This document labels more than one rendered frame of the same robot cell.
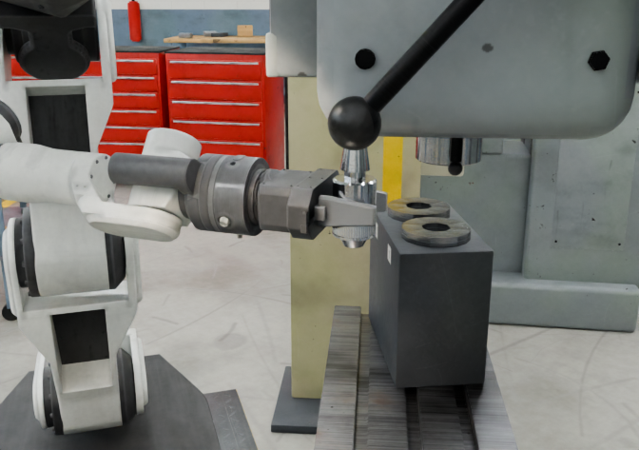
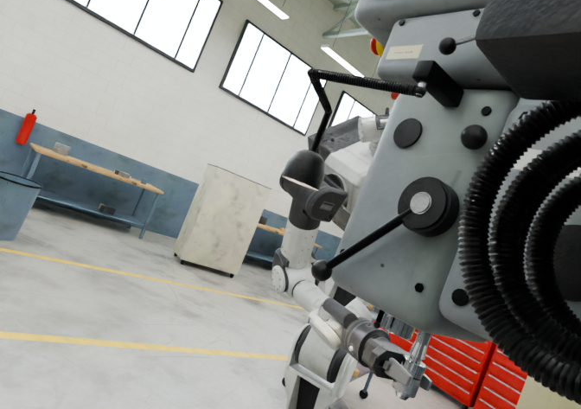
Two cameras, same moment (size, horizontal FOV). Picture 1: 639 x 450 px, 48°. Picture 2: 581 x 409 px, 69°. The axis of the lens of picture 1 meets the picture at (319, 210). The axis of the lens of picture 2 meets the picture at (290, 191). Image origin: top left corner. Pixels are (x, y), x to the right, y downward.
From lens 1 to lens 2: 40 cm
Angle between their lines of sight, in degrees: 49
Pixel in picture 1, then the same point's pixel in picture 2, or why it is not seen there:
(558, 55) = (405, 279)
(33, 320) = (290, 372)
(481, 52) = (379, 266)
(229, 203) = (355, 340)
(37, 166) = (309, 292)
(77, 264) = (317, 356)
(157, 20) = not seen: hidden behind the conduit
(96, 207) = (314, 316)
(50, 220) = not seen: hidden behind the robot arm
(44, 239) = (311, 336)
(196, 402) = not seen: outside the picture
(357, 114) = (318, 264)
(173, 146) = (356, 308)
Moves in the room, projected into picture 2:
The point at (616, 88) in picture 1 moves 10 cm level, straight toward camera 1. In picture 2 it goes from (424, 304) to (357, 281)
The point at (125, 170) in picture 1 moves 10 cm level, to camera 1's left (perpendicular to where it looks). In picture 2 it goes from (328, 305) to (300, 289)
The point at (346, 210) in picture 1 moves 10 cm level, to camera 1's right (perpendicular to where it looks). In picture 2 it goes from (398, 371) to (446, 401)
